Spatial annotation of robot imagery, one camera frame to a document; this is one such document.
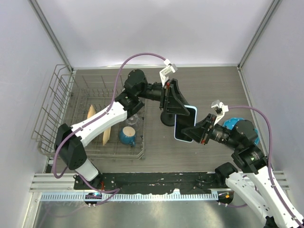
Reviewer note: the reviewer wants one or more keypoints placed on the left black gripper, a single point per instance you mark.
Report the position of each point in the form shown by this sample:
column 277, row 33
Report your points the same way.
column 172, row 100

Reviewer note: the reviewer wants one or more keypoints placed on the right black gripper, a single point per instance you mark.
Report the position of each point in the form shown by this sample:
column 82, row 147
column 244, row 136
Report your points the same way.
column 196, row 132

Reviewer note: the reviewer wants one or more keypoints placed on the black phone stand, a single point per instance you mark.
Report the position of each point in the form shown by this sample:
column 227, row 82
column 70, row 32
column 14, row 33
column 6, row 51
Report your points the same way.
column 168, row 119

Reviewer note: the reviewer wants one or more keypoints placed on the phone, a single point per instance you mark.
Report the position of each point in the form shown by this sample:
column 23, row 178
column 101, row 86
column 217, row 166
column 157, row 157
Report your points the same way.
column 182, row 122

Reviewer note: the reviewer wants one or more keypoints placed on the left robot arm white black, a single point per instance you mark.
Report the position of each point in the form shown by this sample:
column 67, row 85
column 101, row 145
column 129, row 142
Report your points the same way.
column 71, row 141

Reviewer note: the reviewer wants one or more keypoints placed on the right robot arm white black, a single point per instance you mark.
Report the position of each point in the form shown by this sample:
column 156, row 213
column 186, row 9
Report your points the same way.
column 250, row 175

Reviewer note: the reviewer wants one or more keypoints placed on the blue polka dot plate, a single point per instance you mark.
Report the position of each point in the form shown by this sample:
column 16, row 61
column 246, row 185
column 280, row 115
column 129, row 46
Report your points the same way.
column 230, row 123

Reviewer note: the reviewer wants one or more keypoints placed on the clear glass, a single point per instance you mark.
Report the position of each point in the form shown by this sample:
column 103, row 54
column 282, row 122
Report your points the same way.
column 135, row 121

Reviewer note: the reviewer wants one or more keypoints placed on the blue mug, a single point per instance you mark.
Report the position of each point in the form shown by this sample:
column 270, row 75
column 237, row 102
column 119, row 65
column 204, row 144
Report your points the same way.
column 127, row 136

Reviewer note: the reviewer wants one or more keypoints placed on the right beige plate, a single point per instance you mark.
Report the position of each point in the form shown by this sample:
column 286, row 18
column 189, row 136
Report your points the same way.
column 106, row 135

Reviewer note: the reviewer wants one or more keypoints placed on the beige plate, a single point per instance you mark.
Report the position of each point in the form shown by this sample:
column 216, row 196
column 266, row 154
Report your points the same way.
column 91, row 111
column 106, row 135

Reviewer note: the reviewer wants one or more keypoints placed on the left beige plate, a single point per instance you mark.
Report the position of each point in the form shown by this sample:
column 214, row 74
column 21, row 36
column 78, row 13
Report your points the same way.
column 91, row 111

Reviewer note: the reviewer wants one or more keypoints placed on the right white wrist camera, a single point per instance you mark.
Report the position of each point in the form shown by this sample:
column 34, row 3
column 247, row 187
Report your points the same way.
column 220, row 108

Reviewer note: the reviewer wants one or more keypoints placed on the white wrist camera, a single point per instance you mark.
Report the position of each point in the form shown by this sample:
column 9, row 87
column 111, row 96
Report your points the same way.
column 220, row 108
column 168, row 70

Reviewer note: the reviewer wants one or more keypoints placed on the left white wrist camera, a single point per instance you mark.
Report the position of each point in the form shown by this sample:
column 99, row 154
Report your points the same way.
column 168, row 70

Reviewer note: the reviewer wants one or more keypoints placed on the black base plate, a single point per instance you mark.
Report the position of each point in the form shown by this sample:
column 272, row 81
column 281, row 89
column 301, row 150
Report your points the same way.
column 159, row 183

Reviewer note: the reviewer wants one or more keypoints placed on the grey wire dish rack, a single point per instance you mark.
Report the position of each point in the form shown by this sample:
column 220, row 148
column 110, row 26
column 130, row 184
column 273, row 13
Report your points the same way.
column 68, row 98

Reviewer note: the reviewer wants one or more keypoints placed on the white slotted cable duct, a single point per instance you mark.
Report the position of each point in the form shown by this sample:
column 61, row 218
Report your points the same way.
column 95, row 196

